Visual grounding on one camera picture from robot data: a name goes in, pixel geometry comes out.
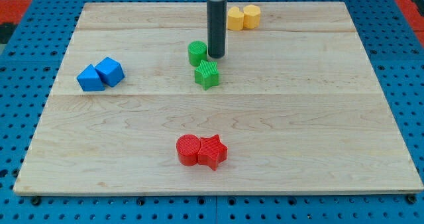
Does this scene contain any blue cube block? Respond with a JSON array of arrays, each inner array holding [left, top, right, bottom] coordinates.
[[95, 57, 125, 87]]

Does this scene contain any light wooden board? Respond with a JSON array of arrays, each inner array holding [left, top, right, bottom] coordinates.
[[14, 2, 423, 196]]

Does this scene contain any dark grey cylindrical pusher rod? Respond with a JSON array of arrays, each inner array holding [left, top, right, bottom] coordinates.
[[207, 0, 227, 59]]

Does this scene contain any yellow hexagon block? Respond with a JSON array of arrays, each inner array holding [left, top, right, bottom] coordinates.
[[243, 5, 261, 29]]

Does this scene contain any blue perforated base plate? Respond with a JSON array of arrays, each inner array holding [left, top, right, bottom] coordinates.
[[1, 0, 423, 223]]

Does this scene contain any red cylinder block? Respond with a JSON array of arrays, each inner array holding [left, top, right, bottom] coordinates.
[[176, 134, 201, 166]]

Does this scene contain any green star block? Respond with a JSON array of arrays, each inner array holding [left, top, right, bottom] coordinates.
[[194, 60, 219, 90]]

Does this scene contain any green cylinder block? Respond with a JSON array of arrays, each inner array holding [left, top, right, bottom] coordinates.
[[187, 40, 207, 67]]

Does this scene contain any red star block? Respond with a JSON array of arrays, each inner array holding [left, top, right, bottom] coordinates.
[[197, 135, 228, 171]]

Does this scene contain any blue triangular prism block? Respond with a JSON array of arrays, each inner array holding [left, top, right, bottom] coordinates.
[[76, 64, 105, 91]]

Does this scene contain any yellow heart block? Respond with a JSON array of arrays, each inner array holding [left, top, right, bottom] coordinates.
[[227, 7, 244, 30]]

